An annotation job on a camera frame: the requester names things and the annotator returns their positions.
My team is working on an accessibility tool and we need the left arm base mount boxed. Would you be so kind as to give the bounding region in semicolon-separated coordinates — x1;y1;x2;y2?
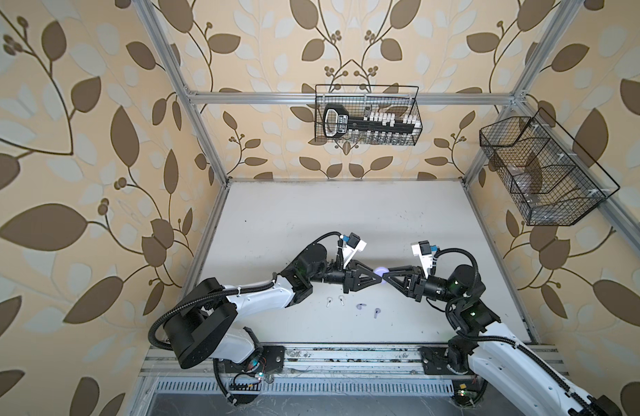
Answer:
217;345;286;374

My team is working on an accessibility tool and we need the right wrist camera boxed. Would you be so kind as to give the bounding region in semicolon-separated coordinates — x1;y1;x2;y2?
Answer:
411;240;439;277

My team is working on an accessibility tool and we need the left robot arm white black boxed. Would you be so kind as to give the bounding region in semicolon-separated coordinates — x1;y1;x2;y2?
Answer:
147;232;382;369

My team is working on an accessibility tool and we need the right wire basket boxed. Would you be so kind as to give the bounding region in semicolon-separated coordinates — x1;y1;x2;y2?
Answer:
479;109;621;226

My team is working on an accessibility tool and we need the wire basket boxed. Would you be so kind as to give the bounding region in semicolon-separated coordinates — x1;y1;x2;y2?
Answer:
479;109;621;226
314;83;423;147

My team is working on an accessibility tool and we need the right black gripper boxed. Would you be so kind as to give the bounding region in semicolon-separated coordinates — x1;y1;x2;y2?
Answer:
383;265;462;309

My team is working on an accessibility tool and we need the black tool rack with handle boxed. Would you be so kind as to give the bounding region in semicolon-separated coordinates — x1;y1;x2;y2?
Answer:
321;104;422;139

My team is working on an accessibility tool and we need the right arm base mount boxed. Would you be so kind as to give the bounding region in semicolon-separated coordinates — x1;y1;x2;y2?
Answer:
418;345;474;377

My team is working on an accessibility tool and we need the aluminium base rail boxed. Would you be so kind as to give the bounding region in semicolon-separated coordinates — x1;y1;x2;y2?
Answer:
138;341;571;381

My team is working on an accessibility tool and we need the back wire basket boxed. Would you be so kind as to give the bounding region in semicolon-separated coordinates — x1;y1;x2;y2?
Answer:
314;83;423;147

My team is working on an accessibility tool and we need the purple round charging case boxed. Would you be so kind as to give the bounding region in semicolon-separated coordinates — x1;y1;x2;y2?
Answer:
374;267;389;277

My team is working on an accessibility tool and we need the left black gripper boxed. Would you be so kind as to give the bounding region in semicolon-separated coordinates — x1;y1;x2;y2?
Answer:
307;258;382;296

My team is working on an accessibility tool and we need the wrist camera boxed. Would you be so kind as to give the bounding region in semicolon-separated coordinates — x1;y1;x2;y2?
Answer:
411;240;439;277
340;233;367;268

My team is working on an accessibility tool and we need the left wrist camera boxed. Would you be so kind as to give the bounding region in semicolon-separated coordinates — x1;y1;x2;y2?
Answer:
340;233;367;268

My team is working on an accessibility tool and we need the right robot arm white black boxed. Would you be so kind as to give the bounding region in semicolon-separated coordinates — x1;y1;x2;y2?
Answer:
375;241;622;415

